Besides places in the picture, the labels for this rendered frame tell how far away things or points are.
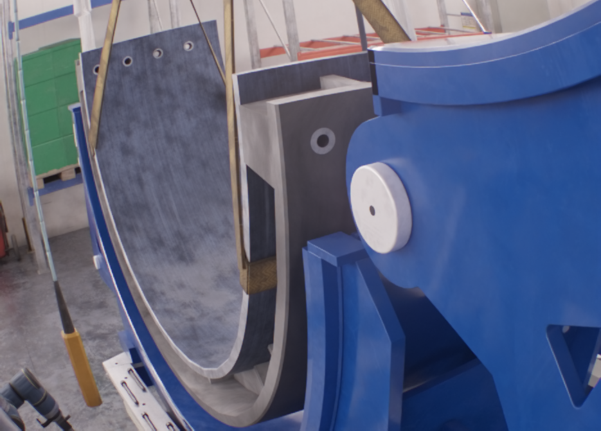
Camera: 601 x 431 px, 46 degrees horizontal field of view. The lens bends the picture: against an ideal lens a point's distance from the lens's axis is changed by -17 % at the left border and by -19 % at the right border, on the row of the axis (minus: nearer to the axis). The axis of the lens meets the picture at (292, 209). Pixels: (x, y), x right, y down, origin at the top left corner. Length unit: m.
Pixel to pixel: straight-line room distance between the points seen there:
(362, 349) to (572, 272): 0.65
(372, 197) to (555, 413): 0.48
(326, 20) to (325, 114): 8.64
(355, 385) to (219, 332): 1.36
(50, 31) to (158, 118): 5.52
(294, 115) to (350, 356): 0.45
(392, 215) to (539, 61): 0.46
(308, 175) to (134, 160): 2.06
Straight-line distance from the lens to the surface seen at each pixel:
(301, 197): 1.48
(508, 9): 11.19
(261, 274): 1.76
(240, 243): 1.74
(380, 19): 2.03
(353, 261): 1.39
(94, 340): 6.33
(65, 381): 5.76
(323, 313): 1.48
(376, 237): 1.24
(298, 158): 1.45
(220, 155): 3.54
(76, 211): 9.27
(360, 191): 1.25
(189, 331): 2.88
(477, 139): 1.01
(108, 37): 3.28
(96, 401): 2.90
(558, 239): 0.92
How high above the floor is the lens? 2.61
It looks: 18 degrees down
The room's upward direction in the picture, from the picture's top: 8 degrees counter-clockwise
